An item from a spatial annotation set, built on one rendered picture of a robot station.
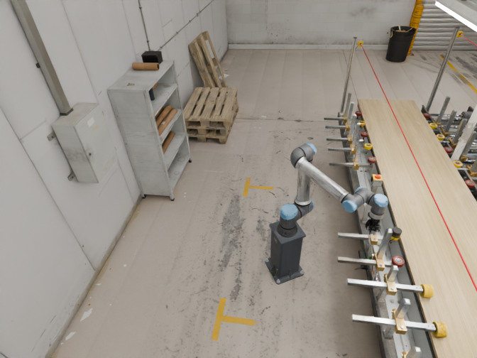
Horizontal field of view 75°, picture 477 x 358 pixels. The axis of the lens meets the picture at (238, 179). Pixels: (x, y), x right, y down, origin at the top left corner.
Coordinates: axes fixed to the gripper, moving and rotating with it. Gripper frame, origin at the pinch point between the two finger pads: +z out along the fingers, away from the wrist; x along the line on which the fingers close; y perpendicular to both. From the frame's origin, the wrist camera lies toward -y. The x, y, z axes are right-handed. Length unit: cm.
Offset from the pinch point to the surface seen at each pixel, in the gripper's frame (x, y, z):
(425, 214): 51, -33, 10
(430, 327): 24, 66, 4
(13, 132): -255, 5, -78
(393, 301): 20, 32, 38
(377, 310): 4, 45, 30
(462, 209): 83, -44, 10
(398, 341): 17, 61, 38
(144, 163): -237, -117, 37
